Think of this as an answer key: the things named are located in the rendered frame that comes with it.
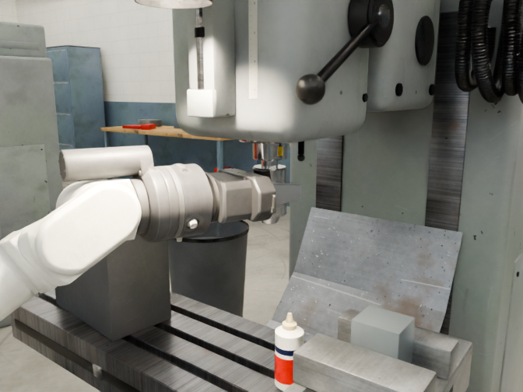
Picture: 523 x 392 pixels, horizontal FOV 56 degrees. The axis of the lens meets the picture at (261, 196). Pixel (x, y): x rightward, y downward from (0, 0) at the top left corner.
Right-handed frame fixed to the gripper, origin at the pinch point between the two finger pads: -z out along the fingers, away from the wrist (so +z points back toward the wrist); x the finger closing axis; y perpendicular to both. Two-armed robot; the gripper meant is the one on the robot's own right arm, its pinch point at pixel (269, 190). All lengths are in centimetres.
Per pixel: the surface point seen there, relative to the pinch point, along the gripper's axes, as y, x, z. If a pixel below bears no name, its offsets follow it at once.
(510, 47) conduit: -18.9, -16.6, -26.0
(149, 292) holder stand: 21.0, 23.2, 9.3
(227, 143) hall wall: 50, 498, -273
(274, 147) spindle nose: -6.1, -2.3, 0.9
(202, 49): -17.5, -4.6, 12.1
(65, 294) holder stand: 24.4, 38.1, 20.2
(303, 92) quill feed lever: -13.0, -15.7, 6.8
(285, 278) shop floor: 121, 222, -166
